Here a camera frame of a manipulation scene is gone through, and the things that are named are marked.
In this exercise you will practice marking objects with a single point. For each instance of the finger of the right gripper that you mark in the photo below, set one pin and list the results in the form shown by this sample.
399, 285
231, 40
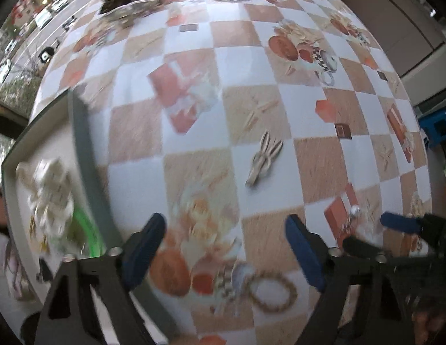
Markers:
400, 223
361, 249

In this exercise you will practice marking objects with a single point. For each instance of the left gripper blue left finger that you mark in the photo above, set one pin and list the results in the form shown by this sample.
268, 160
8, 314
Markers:
140, 249

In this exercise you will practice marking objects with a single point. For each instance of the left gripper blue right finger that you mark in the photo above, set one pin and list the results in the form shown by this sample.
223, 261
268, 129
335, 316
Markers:
311, 253

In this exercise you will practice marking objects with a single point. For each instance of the green translucent bangle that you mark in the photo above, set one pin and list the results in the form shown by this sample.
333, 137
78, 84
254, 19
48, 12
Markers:
92, 235

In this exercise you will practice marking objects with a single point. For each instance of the black small claw clip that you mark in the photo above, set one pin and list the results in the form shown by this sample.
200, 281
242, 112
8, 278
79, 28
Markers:
44, 274

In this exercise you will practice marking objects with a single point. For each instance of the cream polka dot scrunchie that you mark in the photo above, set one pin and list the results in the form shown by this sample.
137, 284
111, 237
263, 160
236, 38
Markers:
50, 195

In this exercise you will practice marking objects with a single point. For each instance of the small eye bead earring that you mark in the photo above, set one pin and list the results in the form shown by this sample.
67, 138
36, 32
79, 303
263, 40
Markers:
352, 218

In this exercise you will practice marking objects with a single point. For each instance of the grey shallow tray box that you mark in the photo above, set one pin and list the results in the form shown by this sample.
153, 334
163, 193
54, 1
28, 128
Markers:
69, 315

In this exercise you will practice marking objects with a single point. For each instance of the blue plastic stool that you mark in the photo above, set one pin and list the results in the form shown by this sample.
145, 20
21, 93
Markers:
434, 125

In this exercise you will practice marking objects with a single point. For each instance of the checkered patterned tablecloth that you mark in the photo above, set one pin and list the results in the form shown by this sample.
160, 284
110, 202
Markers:
178, 103

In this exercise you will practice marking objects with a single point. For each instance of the large clear claw clip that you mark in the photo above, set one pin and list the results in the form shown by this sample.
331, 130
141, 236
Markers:
125, 15

